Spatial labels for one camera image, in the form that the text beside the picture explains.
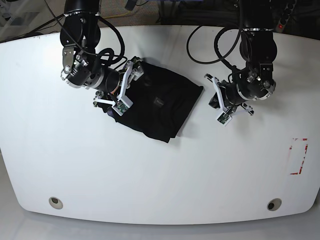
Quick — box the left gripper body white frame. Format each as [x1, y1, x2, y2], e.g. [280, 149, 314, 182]
[204, 73, 254, 120]

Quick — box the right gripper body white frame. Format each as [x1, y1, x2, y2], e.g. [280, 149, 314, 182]
[93, 56, 144, 108]

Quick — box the black printed T-shirt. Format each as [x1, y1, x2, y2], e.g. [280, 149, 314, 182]
[99, 61, 204, 143]

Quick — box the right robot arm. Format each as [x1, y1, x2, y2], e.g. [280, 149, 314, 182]
[60, 0, 144, 116]

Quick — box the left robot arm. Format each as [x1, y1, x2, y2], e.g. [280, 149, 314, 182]
[205, 0, 278, 126]

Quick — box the red tape rectangle marker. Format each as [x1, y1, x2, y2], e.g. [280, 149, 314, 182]
[287, 138, 309, 176]

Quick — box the right table grommet hole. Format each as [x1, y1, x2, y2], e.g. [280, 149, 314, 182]
[266, 198, 282, 212]

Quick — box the table grommet hole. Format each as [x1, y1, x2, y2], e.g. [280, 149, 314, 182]
[266, 198, 282, 212]
[48, 197, 63, 210]

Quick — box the power strip with red light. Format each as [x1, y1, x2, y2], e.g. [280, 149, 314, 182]
[275, 0, 297, 33]

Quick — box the left table grommet hole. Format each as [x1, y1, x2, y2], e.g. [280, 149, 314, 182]
[48, 197, 63, 210]

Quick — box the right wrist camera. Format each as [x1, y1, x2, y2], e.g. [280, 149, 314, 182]
[112, 100, 129, 116]

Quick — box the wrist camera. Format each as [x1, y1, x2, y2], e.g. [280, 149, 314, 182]
[112, 100, 129, 116]
[216, 112, 233, 127]

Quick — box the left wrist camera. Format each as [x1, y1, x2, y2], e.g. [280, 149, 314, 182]
[216, 112, 233, 127]

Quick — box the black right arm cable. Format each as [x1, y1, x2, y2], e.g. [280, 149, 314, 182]
[44, 0, 128, 68]

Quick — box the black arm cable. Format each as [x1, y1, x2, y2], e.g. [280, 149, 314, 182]
[186, 23, 248, 73]
[44, 0, 128, 68]

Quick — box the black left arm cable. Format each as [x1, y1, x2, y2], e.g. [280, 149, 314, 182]
[186, 23, 248, 73]

